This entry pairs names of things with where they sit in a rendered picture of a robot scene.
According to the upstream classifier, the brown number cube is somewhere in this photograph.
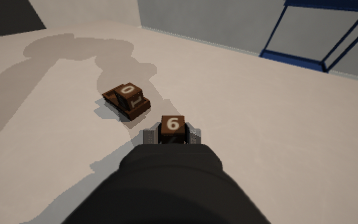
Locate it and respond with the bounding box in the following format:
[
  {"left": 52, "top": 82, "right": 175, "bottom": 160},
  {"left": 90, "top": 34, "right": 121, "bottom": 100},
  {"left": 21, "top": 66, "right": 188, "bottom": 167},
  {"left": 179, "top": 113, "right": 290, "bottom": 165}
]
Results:
[
  {"left": 114, "top": 83, "right": 145, "bottom": 112},
  {"left": 161, "top": 115, "right": 185, "bottom": 144}
]

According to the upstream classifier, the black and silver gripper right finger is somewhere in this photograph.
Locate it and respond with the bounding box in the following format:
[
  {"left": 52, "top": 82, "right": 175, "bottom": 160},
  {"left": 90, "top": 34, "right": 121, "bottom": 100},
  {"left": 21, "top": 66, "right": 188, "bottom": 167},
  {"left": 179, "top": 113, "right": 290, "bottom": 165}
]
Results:
[{"left": 185, "top": 122, "right": 201, "bottom": 144}]

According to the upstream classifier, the brown wooden tray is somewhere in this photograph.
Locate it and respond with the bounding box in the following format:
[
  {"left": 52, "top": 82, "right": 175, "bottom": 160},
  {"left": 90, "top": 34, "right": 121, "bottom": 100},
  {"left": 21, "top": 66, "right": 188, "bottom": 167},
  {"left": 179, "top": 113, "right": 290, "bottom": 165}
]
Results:
[{"left": 102, "top": 84, "right": 151, "bottom": 121}]

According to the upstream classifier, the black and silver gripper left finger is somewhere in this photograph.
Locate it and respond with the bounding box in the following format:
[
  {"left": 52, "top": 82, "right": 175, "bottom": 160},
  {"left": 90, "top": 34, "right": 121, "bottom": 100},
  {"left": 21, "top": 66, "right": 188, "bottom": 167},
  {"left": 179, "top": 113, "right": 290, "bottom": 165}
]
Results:
[{"left": 143, "top": 122, "right": 161, "bottom": 144}]

